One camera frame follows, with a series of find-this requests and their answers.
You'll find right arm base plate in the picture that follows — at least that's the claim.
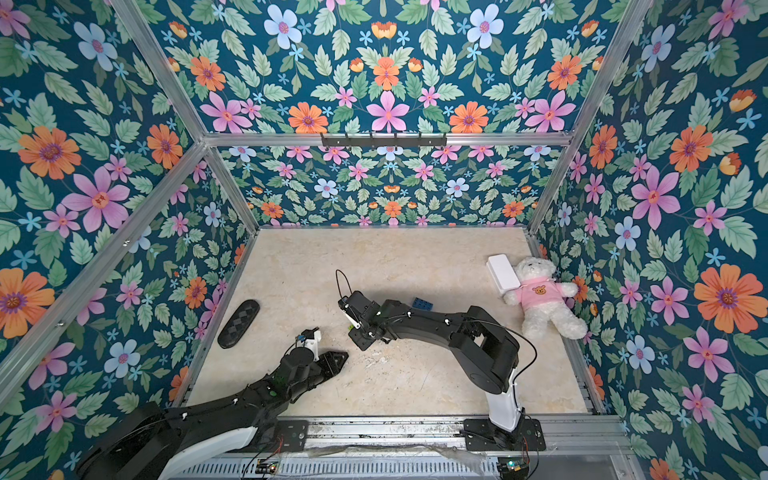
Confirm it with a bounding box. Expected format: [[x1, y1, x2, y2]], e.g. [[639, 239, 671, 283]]
[[460, 417, 547, 452]]

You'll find white teddy bear pink shirt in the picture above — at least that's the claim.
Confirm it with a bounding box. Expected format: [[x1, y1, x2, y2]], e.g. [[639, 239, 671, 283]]
[[503, 257, 588, 341]]

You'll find left small circuit board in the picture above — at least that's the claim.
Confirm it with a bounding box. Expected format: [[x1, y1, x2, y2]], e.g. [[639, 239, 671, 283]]
[[253, 460, 279, 475]]

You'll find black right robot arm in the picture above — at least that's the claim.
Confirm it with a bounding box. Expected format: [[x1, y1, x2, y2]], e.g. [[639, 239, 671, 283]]
[[338, 291, 523, 432]]

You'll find right small circuit board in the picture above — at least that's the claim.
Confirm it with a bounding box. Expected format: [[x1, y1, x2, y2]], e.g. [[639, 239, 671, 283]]
[[497, 457, 530, 480]]

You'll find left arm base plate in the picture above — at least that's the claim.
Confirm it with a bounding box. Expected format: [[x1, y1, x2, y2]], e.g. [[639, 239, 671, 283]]
[[250, 420, 309, 453]]

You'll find black oval remote pad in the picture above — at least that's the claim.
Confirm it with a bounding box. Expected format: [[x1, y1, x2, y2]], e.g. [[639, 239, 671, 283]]
[[217, 299, 261, 349]]

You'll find white rectangular box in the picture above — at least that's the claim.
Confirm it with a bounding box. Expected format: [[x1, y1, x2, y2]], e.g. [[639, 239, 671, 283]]
[[486, 254, 521, 295]]

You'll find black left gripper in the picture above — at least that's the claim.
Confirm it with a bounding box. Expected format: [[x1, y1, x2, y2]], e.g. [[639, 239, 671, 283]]
[[286, 351, 350, 401]]

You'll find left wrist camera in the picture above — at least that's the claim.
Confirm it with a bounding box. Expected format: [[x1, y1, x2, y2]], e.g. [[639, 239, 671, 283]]
[[297, 327, 322, 361]]

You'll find blue lego brick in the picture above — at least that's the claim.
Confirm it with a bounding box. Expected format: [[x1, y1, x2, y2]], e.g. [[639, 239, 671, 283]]
[[412, 297, 433, 311]]

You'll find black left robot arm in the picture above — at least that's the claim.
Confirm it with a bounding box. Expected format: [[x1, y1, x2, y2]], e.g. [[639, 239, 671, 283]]
[[75, 347, 349, 479]]

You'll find small circuit board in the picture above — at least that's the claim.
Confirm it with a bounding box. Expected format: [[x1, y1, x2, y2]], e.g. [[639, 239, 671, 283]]
[[497, 457, 530, 480], [253, 460, 279, 475]]

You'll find black wall hook rail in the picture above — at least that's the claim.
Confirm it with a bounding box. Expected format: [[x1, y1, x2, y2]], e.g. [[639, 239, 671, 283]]
[[320, 133, 448, 148]]

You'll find aluminium front rail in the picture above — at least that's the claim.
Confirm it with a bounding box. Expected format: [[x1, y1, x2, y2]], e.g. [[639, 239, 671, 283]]
[[211, 414, 632, 460]]

